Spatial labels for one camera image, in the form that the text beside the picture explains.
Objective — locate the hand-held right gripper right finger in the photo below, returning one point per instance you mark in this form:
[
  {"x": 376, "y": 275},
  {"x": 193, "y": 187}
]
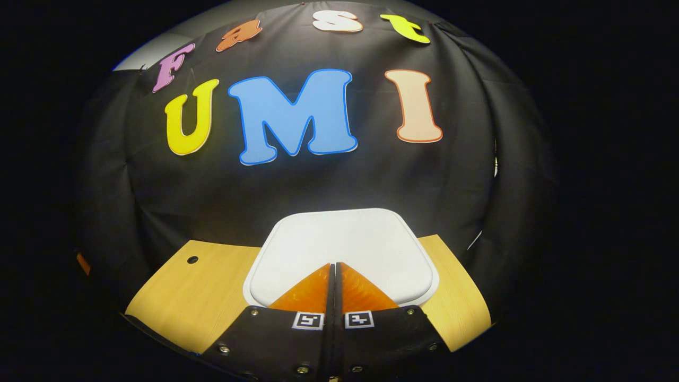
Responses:
[{"x": 387, "y": 345}]

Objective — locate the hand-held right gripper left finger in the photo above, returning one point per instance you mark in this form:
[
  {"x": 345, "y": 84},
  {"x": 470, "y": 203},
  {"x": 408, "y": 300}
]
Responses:
[{"x": 281, "y": 345}]

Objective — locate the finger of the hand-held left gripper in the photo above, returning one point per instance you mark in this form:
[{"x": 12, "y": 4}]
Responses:
[{"x": 83, "y": 263}]

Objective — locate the black backdrop cloth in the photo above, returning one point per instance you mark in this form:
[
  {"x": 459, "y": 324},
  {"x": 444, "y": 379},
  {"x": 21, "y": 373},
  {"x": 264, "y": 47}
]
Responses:
[{"x": 318, "y": 180}]

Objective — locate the white desktop garbage bin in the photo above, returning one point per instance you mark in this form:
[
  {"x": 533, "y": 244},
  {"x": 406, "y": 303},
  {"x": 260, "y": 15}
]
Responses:
[{"x": 339, "y": 244}]

